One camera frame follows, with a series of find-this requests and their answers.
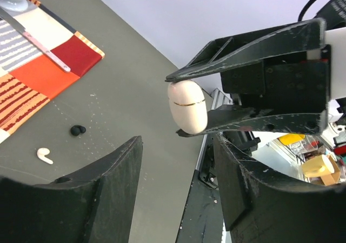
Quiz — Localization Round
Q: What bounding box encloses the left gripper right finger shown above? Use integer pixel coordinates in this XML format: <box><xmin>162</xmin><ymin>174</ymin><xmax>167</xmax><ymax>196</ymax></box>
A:
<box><xmin>214</xmin><ymin>133</ymin><xmax>345</xmax><ymax>242</ymax></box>

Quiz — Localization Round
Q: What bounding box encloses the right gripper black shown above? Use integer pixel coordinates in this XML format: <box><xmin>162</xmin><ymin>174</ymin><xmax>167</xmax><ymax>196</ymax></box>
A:
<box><xmin>165</xmin><ymin>18</ymin><xmax>331</xmax><ymax>136</ymax></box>

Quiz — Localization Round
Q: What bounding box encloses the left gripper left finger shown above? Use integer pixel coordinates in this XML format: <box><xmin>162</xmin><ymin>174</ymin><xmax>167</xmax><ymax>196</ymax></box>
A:
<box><xmin>1</xmin><ymin>136</ymin><xmax>143</xmax><ymax>242</ymax></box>

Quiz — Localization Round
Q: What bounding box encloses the pink beige earbud charging case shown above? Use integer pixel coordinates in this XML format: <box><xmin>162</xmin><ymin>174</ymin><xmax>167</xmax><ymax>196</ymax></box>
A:
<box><xmin>168</xmin><ymin>80</ymin><xmax>208</xmax><ymax>134</ymax></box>

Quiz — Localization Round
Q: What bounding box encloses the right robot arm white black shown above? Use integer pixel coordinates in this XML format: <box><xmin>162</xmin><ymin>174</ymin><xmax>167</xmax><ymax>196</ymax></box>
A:
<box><xmin>165</xmin><ymin>0</ymin><xmax>345</xmax><ymax>137</ymax></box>

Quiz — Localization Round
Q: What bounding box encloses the pink earbud lower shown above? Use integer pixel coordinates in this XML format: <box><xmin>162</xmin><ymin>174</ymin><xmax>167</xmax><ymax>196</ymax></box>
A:
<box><xmin>36</xmin><ymin>147</ymin><xmax>54</xmax><ymax>165</ymax></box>

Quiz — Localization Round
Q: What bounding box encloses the black earbud right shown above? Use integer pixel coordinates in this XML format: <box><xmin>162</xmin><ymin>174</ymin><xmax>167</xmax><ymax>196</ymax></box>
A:
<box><xmin>70</xmin><ymin>125</ymin><xmax>86</xmax><ymax>136</ymax></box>

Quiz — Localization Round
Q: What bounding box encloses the colourful patchwork placemat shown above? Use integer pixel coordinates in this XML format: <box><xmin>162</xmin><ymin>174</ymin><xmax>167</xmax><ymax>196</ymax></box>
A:
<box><xmin>1</xmin><ymin>0</ymin><xmax>105</xmax><ymax>141</ymax></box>

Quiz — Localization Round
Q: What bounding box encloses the knife with pink handle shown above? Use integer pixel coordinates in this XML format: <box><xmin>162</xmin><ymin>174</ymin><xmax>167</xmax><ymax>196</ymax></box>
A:
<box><xmin>1</xmin><ymin>8</ymin><xmax>71</xmax><ymax>72</ymax></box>

